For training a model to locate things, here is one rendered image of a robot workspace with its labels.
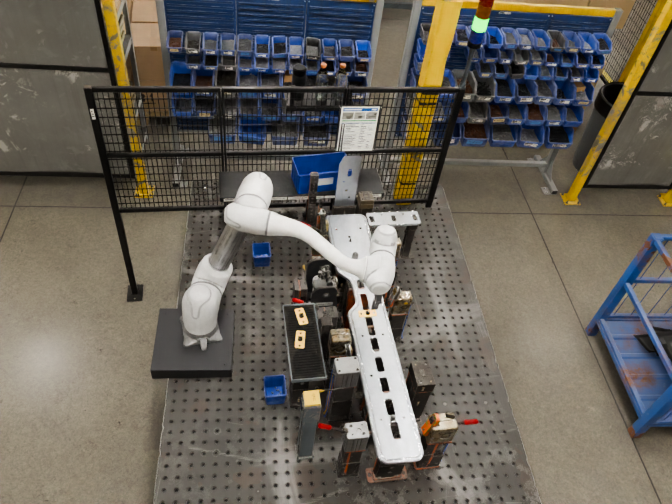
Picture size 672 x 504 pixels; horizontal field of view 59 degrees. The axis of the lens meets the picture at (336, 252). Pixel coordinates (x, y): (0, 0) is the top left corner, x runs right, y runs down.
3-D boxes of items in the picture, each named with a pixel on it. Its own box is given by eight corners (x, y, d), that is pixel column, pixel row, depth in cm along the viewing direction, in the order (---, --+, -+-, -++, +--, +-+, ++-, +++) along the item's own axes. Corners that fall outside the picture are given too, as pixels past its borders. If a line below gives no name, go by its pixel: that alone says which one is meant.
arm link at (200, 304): (178, 332, 279) (175, 302, 263) (189, 303, 292) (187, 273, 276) (213, 338, 279) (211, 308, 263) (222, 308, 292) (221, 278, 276)
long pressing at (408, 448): (432, 459, 231) (433, 458, 229) (375, 466, 227) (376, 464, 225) (365, 214, 322) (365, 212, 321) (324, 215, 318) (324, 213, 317)
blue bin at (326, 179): (351, 188, 329) (353, 170, 320) (297, 194, 321) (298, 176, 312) (342, 169, 340) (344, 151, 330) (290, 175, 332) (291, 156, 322)
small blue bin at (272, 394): (286, 405, 272) (287, 395, 266) (264, 407, 270) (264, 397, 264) (284, 384, 279) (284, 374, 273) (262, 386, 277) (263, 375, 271)
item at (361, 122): (373, 152, 335) (382, 104, 313) (334, 152, 331) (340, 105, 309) (373, 149, 336) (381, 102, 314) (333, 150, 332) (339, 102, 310)
